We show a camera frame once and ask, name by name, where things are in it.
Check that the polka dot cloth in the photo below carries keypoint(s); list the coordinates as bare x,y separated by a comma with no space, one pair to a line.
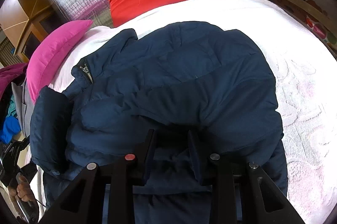
320,26

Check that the navy blue puffer jacket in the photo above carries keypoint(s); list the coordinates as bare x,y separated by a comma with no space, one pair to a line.
171,69

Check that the wooden cabinet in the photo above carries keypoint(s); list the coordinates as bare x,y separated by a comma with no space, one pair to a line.
23,13

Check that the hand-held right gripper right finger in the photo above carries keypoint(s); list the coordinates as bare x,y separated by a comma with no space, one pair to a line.
196,158

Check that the grey cloth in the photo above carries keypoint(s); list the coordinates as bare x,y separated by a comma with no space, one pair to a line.
23,108

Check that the white textured bedspread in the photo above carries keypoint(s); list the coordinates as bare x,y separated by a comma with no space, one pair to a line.
302,108

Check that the person's left hand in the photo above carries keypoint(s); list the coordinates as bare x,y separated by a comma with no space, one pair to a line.
24,189

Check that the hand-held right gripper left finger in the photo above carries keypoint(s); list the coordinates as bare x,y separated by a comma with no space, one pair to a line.
148,150

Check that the bright blue cloth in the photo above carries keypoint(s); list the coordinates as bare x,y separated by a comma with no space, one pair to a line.
9,129

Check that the teal cloth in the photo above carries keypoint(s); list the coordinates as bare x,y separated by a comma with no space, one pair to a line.
11,109

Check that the pink pillow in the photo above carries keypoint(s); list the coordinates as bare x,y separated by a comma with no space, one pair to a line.
52,55

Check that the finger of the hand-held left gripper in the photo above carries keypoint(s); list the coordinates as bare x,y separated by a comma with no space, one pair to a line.
11,150

